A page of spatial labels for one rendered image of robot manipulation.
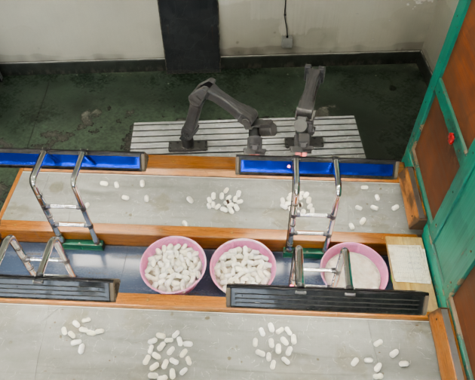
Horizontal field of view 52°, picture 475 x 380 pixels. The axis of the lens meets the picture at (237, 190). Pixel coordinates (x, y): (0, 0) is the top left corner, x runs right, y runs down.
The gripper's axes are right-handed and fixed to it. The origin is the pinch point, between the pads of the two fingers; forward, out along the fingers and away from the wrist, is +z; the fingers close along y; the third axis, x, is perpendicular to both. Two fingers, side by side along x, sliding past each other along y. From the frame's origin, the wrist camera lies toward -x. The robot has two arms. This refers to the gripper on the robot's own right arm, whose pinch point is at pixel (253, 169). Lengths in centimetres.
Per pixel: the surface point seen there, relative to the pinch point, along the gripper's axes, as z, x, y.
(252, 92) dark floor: -65, 164, -1
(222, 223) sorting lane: 24.2, -10.4, -13.0
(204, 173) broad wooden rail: 2.1, 6.8, -23.0
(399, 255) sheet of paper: 34, -25, 59
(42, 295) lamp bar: 43, -70, -66
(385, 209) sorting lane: 17, -5, 59
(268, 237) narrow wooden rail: 28.7, -17.8, 6.4
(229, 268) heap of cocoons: 41.2, -23.1, -9.2
